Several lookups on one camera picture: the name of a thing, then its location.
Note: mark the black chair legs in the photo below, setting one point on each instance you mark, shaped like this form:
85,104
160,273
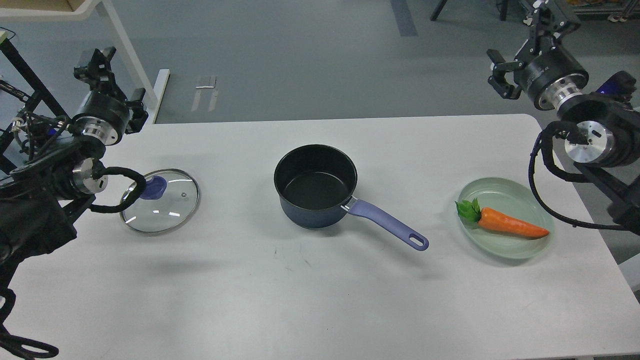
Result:
470,9

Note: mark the orange toy carrot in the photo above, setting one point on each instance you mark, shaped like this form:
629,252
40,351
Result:
493,220

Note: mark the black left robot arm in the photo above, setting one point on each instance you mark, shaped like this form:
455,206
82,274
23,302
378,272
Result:
38,213

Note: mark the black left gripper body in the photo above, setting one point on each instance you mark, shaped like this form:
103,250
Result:
102,117

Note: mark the wire rack cart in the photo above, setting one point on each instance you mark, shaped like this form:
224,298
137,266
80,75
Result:
611,10

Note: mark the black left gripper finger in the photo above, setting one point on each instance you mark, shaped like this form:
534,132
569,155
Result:
94,69
138,112

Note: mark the glass lid with purple knob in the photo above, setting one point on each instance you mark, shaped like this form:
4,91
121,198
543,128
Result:
170,198

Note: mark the blue pot with purple handle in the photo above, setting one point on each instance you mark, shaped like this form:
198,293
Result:
316,184

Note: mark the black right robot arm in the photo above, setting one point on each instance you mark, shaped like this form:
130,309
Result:
593,132

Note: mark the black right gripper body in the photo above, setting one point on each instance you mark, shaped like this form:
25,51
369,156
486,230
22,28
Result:
541,78

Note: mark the pale green plate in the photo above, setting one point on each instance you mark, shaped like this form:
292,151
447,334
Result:
513,199

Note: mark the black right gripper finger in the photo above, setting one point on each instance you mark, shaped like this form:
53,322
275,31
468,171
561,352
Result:
551,20
500,67

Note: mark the black metal stand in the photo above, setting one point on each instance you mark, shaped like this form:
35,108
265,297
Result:
32,143

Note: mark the white desk frame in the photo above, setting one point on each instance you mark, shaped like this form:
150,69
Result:
79,10

